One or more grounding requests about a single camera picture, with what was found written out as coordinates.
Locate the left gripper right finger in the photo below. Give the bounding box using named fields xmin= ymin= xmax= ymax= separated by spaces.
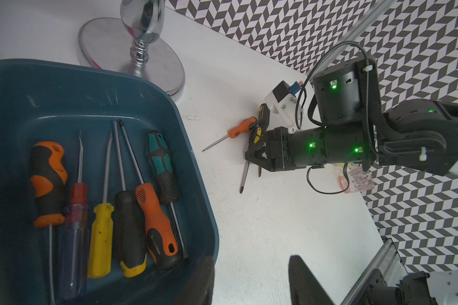
xmin=288 ymin=255 xmax=334 ymax=305

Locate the small orange handle screwdriver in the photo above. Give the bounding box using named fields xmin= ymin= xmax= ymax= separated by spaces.
xmin=202 ymin=116 xmax=258 ymax=152

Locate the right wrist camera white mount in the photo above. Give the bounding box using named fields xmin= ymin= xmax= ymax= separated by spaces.
xmin=264 ymin=81 xmax=303 ymax=134

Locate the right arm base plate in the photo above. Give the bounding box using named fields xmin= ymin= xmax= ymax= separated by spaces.
xmin=352 ymin=269 xmax=438 ymax=305

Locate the chrome glass holder stand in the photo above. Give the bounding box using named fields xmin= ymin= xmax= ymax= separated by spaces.
xmin=78 ymin=0 xmax=186 ymax=100

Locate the orange black short screwdriver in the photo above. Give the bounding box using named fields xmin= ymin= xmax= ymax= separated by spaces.
xmin=29 ymin=141 xmax=67 ymax=304

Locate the yellow handle screwdriver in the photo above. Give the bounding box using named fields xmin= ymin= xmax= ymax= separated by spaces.
xmin=88 ymin=133 xmax=114 ymax=279

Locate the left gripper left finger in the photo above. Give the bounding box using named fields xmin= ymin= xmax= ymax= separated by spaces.
xmin=175 ymin=256 xmax=215 ymax=305

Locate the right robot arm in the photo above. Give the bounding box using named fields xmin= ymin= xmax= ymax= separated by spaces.
xmin=246 ymin=55 xmax=458 ymax=176

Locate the black yellow phillips screwdriver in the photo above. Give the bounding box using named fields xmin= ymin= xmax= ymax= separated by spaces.
xmin=239 ymin=125 xmax=262 ymax=194

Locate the black yellow long screwdriver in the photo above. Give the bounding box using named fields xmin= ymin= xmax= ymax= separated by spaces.
xmin=258 ymin=103 xmax=270 ymax=136

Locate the teal plastic storage box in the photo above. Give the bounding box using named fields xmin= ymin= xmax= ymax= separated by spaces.
xmin=0 ymin=59 xmax=219 ymax=304

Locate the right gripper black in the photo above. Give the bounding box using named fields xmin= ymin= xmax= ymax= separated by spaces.
xmin=245 ymin=123 xmax=372 ymax=172

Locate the orange black large screwdriver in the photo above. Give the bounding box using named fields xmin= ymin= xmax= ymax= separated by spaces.
xmin=118 ymin=119 xmax=183 ymax=271

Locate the blue transparent handle screwdriver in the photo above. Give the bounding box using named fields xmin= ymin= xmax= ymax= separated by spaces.
xmin=58 ymin=139 xmax=89 ymax=301

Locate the black orange-tipped screwdriver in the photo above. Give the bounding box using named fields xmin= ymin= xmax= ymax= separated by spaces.
xmin=113 ymin=121 xmax=147 ymax=278

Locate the pink transparent cup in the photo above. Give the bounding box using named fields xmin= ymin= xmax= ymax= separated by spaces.
xmin=334 ymin=166 xmax=375 ymax=193

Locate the aluminium front rail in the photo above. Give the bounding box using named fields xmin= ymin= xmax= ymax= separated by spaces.
xmin=342 ymin=238 xmax=408 ymax=305

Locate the green black handle screwdriver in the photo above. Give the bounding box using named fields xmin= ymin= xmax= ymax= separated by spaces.
xmin=146 ymin=130 xmax=188 ymax=259

